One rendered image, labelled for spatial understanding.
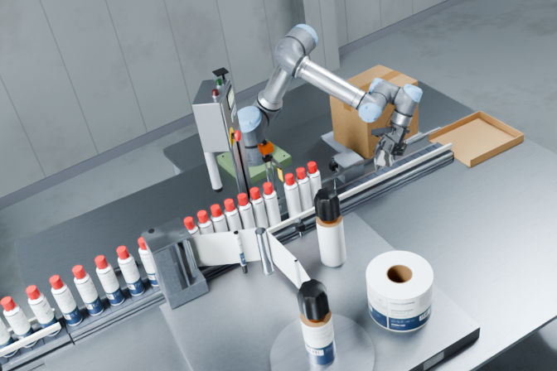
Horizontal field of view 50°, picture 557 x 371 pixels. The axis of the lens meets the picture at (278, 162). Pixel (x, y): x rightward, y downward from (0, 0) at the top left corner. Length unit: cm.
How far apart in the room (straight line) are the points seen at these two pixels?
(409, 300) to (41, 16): 309
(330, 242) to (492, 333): 57
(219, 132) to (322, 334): 73
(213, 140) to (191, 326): 61
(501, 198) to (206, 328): 122
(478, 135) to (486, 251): 73
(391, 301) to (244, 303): 51
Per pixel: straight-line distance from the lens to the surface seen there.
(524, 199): 248
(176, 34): 456
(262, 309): 203
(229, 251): 210
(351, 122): 261
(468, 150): 272
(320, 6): 498
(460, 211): 240
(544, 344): 280
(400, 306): 184
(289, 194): 222
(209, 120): 197
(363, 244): 219
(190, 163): 285
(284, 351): 189
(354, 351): 187
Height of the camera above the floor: 239
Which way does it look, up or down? 35 degrees down
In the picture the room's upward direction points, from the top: 10 degrees counter-clockwise
